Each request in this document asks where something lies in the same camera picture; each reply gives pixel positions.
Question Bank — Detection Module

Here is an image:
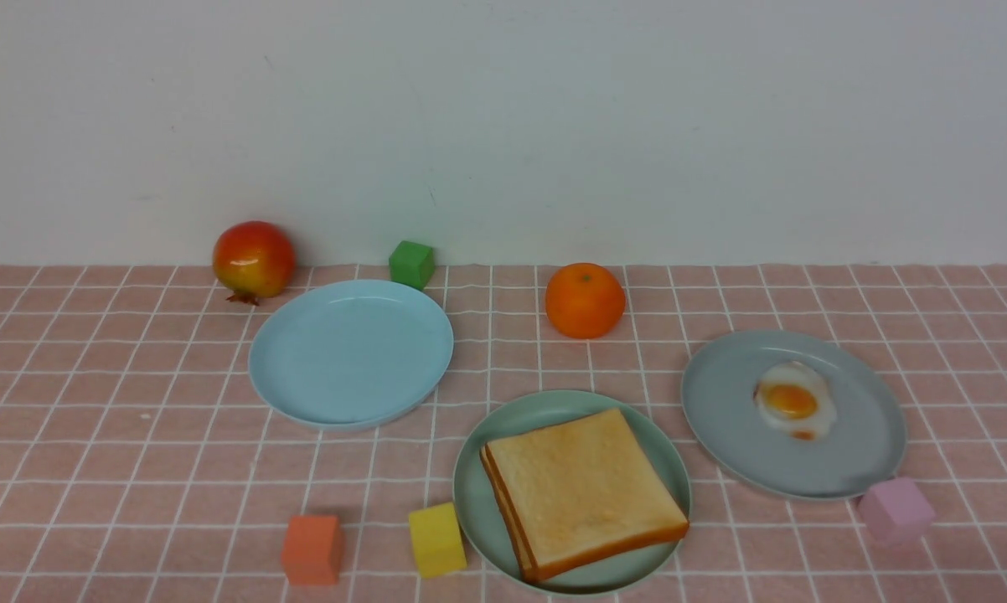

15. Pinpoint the orange fruit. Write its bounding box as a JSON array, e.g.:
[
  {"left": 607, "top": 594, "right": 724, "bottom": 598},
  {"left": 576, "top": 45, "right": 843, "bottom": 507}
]
[{"left": 545, "top": 263, "right": 627, "bottom": 339}]

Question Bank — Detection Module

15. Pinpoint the grey plate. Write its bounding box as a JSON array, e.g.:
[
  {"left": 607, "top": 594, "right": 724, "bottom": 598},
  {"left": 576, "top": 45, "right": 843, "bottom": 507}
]
[{"left": 681, "top": 331, "right": 908, "bottom": 501}]

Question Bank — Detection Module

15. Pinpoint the yellow cube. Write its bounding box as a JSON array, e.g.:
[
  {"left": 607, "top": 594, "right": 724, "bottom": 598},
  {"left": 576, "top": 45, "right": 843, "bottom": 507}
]
[{"left": 408, "top": 502, "right": 467, "bottom": 579}]

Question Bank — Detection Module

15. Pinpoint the toast slice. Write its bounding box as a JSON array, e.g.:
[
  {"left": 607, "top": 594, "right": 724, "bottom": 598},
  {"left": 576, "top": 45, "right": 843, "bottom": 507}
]
[
  {"left": 479, "top": 444, "right": 537, "bottom": 584},
  {"left": 487, "top": 408, "right": 689, "bottom": 584}
]

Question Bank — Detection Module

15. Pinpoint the light blue plate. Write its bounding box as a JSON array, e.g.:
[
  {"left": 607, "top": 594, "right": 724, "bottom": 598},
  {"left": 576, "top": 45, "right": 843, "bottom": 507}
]
[{"left": 248, "top": 280, "right": 455, "bottom": 431}]

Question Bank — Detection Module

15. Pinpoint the rear fried egg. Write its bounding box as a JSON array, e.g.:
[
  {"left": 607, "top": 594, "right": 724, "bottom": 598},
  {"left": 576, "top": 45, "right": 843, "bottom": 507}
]
[{"left": 753, "top": 360, "right": 838, "bottom": 441}]

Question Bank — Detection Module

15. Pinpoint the pink cube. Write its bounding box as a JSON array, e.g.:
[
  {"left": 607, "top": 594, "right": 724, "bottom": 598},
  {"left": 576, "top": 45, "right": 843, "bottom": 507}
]
[{"left": 857, "top": 477, "right": 936, "bottom": 546}]

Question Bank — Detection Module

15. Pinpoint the red yellow pomegranate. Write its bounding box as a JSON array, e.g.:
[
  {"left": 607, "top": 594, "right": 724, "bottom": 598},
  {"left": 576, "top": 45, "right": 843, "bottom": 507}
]
[{"left": 212, "top": 220, "right": 297, "bottom": 306}]

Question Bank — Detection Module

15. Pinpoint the orange cube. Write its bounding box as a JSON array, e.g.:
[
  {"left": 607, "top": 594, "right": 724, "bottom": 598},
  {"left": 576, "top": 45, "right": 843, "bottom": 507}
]
[{"left": 281, "top": 514, "right": 345, "bottom": 586}]

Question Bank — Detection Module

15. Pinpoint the green cube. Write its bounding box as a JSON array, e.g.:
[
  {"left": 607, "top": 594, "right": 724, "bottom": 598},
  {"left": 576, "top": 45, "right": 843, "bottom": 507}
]
[{"left": 389, "top": 240, "right": 437, "bottom": 291}]

